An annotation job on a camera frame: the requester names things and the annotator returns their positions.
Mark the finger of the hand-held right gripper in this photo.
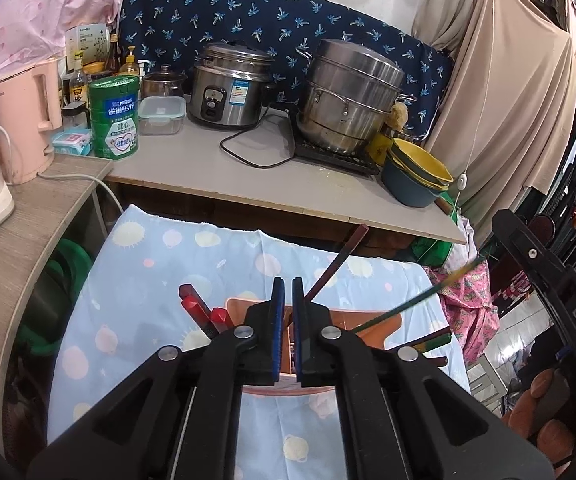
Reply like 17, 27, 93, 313
492, 210, 566, 291

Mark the light blue printed tablecloth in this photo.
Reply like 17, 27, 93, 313
48, 204, 471, 480

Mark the pink electric kettle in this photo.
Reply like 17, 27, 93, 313
0, 57, 64, 186

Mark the blue bowl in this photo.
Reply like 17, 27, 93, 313
380, 160, 448, 209

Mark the yellow sponge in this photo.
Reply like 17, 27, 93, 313
387, 101, 411, 131

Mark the white kettle cable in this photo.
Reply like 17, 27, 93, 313
38, 170, 124, 211

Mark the green plastic basin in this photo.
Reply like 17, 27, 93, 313
18, 239, 94, 356

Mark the pink floral cloth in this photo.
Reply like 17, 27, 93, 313
0, 0, 129, 106

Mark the clear food container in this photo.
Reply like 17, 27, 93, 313
138, 96, 187, 136

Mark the soy sauce bottle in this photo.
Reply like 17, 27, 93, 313
69, 64, 90, 106

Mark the small pot with lid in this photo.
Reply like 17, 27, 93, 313
140, 64, 189, 98

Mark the person's right hand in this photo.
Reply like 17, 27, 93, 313
502, 369, 576, 467

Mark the navy leaf-print cloth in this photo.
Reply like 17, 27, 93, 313
118, 0, 456, 141

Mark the steel rice cooker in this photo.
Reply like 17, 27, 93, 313
189, 41, 276, 131

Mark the dark glass bottle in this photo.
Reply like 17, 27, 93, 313
104, 34, 121, 72

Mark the black induction cooktop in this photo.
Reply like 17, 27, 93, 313
290, 132, 383, 177

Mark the pink plastic utensil basket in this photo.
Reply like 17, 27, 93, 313
225, 297, 401, 396

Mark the wet wipes pack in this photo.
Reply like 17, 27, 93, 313
51, 127, 94, 157

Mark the green yellow chopstick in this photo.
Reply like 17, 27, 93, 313
350, 255, 488, 333

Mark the yellow soap bottle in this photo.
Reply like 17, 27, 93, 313
118, 46, 141, 77

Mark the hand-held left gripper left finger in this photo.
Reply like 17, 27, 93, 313
27, 276, 285, 480

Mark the pink patterned cloth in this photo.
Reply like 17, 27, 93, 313
432, 255, 501, 366

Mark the steel steamer pot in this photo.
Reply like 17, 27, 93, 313
295, 38, 416, 155

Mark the white stool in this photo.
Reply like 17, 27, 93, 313
468, 355, 508, 403

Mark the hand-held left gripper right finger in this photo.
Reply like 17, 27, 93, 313
293, 276, 553, 480

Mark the beige hanging cloth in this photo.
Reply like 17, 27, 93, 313
413, 0, 576, 221

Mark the yellow bowl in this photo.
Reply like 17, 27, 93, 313
390, 137, 454, 186

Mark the green tin can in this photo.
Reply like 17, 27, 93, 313
88, 75, 141, 160

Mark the white carton box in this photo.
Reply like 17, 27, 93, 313
64, 24, 110, 68

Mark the black power cord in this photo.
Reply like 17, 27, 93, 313
219, 110, 296, 168

